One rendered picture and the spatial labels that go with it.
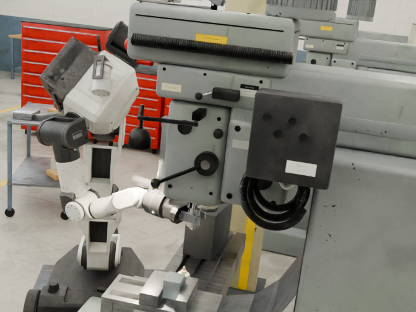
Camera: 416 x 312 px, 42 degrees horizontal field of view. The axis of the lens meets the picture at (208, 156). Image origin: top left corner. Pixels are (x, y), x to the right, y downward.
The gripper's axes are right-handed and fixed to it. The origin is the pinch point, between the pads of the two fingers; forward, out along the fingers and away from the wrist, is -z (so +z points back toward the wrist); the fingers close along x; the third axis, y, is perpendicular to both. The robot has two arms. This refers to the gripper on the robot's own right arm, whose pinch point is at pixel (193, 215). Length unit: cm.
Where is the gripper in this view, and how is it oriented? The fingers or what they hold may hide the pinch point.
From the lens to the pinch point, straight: 176.9
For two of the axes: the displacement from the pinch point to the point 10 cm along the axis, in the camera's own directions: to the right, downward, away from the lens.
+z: -8.4, -2.4, 4.9
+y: -1.1, 9.5, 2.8
